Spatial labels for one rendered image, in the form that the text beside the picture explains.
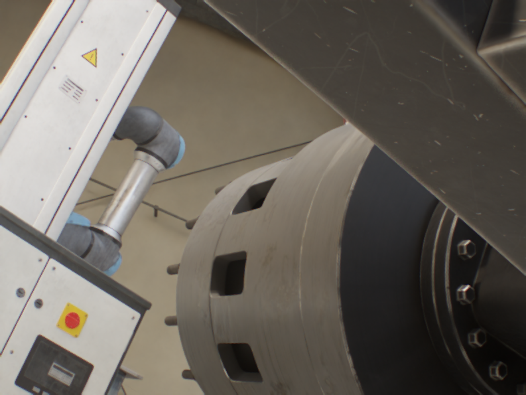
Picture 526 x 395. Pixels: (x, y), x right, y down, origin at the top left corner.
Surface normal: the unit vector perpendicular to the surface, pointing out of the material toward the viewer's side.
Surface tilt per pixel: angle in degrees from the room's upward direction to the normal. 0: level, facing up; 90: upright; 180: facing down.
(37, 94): 90
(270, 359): 137
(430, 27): 180
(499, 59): 180
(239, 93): 90
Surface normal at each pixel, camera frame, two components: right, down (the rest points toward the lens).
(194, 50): 0.13, -0.35
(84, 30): 0.64, -0.05
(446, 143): -0.37, 0.85
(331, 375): -0.78, 0.32
